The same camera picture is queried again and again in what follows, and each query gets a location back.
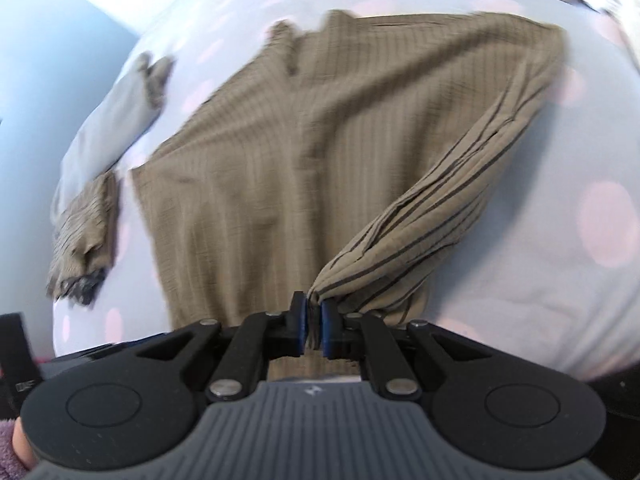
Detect folded olive striped garment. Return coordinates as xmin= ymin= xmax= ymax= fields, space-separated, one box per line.
xmin=47 ymin=170 xmax=119 ymax=306

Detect folded beige sweater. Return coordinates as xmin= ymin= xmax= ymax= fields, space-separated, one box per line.
xmin=50 ymin=52 xmax=175 ymax=224

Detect olive striped pants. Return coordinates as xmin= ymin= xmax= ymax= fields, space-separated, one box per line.
xmin=132 ymin=10 xmax=565 ymax=346

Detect person's left hand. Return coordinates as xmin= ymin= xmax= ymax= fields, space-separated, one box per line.
xmin=12 ymin=417 xmax=38 ymax=470

